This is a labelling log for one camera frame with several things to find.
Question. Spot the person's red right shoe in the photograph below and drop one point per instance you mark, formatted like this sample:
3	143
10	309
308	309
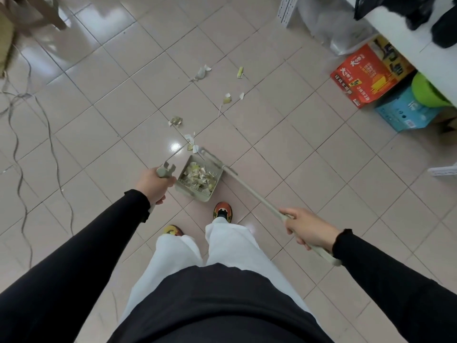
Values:
222	210

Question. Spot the clear plastic bag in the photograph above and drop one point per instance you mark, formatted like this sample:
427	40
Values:
332	21

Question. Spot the olive cardboard sheet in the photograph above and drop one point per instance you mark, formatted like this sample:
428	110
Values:
5	42

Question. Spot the white metal shelf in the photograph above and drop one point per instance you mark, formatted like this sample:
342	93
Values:
410	39

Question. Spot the grey-green broom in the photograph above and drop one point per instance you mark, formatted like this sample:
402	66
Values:
250	189

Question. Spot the person's right forearm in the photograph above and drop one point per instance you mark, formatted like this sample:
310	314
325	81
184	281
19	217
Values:
400	289

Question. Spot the person's white trousers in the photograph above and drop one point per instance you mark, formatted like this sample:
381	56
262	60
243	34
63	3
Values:
228	250

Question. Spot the black plastic bag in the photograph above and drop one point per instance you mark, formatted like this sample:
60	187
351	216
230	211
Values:
392	7

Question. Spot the wooden chair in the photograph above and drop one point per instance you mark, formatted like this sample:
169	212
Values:
53	17

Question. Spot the person's right hand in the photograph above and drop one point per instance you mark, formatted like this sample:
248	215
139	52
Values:
312	228

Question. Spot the blue cardboard box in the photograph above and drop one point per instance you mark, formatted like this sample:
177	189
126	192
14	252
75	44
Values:
403	112

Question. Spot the person's black top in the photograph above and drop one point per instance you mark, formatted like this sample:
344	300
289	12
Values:
217	307

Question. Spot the person's left hand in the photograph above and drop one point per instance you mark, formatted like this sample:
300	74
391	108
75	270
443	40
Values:
153	185

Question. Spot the red cardboard box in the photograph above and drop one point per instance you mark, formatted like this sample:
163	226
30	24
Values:
367	76

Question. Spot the black tote bag white print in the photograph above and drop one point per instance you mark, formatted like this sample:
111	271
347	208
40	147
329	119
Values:
446	30

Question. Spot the green ball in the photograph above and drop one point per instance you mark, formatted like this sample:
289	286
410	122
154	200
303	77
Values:
426	92

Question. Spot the person's left forearm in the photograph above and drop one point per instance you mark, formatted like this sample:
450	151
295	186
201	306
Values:
71	264

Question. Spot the person's yellow left shoe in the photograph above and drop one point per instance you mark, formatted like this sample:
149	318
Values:
173	231

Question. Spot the grey-green dustpan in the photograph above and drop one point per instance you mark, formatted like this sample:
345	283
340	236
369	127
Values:
194	194

